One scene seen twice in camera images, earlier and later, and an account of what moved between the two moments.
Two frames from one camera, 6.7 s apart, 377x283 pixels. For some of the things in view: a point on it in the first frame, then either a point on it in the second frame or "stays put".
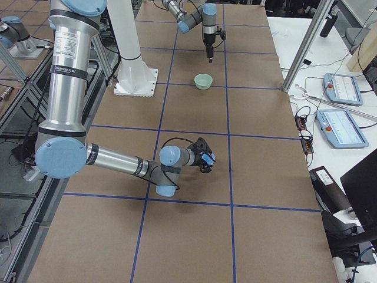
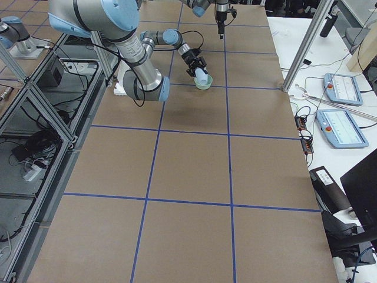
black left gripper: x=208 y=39 → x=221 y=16
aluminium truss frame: x=29 y=201 stays put
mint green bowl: x=203 y=81 stays put
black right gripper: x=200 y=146 → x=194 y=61
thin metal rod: x=341 y=106 stays put
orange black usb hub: x=307 y=142 stays put
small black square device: x=307 y=62 stays put
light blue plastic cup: x=208 y=159 → x=202 y=78
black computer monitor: x=360 y=184 stays put
